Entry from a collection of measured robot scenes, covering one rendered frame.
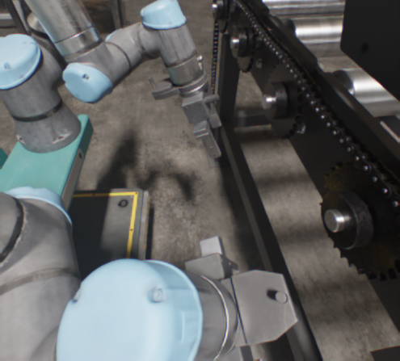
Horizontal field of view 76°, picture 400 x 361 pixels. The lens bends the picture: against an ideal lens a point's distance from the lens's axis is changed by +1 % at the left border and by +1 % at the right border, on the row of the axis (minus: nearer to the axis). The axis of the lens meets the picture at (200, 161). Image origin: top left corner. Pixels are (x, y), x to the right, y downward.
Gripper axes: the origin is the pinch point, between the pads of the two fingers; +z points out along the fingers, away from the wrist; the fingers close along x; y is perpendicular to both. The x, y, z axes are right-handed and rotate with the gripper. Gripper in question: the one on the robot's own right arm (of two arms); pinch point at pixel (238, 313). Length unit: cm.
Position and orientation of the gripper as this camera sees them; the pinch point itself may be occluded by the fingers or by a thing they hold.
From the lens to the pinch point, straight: 46.2
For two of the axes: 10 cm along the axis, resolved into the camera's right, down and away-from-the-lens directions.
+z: 3.5, 4.6, 8.1
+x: 1.8, 8.2, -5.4
